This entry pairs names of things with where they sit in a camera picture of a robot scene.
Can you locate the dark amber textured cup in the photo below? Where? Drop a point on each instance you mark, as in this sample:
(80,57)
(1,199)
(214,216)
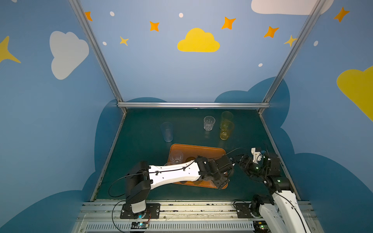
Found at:
(190,159)

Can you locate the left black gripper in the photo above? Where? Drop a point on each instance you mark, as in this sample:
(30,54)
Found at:
(224,164)

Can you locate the left controller board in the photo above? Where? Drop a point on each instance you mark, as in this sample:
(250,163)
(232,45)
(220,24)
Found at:
(139,225)

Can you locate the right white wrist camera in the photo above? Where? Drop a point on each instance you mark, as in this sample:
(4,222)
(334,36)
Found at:
(257,155)

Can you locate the aluminium frame post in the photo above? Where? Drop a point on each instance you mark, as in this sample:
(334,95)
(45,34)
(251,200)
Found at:
(84,22)
(305,31)

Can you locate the aluminium mounting rail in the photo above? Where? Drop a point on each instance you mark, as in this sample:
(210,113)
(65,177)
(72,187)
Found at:
(178,217)

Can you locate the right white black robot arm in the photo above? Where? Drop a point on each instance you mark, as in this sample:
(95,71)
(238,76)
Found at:
(280,209)

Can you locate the right controller board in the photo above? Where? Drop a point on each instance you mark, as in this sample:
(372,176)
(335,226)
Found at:
(260,227)

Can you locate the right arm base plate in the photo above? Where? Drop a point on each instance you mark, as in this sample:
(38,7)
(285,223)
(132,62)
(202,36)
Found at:
(243,210)

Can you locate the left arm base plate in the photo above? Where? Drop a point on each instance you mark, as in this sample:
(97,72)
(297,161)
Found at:
(152,210)

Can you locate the aluminium frame back bar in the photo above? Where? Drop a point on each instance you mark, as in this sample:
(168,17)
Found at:
(192,105)

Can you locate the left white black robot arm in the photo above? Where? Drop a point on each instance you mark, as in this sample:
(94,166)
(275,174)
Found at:
(143,178)

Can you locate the yellow-green glass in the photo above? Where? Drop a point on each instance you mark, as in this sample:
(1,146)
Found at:
(226,116)

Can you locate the yellow ribbed glass front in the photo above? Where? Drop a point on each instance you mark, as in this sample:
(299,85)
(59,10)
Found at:
(226,128)

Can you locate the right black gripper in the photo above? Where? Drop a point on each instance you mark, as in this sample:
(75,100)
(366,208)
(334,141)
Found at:
(248,164)

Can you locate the clear faceted glass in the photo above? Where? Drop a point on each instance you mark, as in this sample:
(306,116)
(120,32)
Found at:
(209,122)
(176,157)

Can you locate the controller board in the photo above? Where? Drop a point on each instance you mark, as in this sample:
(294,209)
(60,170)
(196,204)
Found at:
(260,227)
(139,225)

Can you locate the aluminium frame right post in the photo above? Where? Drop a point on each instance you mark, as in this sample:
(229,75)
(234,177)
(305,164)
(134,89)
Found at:
(305,31)

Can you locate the aluminium frame left post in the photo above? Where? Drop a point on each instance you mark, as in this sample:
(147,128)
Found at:
(84,22)

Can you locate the orange plastic tray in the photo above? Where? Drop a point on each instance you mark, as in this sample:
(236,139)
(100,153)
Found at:
(194,151)

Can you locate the frosted blue tall cup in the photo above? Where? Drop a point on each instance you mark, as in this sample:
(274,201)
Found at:
(167,131)

